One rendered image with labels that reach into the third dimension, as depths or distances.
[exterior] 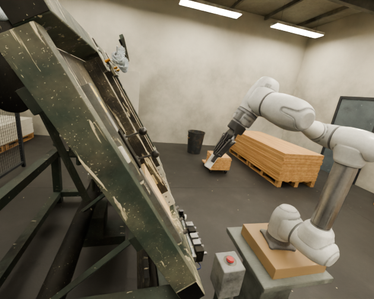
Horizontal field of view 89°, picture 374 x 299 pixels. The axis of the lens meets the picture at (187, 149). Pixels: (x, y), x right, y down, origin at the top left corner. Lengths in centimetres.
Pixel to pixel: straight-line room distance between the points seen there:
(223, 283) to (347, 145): 90
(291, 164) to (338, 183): 345
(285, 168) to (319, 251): 336
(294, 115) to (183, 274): 80
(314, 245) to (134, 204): 100
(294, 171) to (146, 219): 426
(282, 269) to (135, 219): 96
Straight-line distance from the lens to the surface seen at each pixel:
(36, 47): 66
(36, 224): 274
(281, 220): 142
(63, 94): 65
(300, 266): 151
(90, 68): 125
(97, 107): 88
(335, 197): 126
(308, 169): 504
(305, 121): 71
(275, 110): 72
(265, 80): 84
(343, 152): 119
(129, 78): 491
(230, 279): 116
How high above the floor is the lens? 173
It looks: 17 degrees down
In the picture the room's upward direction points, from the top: 7 degrees clockwise
